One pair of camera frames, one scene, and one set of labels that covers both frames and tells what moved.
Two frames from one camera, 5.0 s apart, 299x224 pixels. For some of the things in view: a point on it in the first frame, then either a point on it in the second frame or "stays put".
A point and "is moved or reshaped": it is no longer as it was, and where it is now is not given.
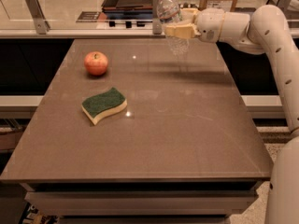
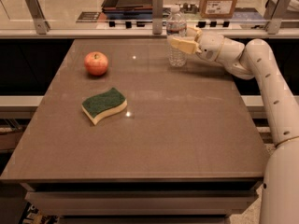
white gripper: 209,24 → 209,48
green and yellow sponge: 99,106 stays put
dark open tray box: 130,3 stays put
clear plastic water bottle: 168,13 is moved or reshaped
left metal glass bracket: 35,7 stays put
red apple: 96,63 stays put
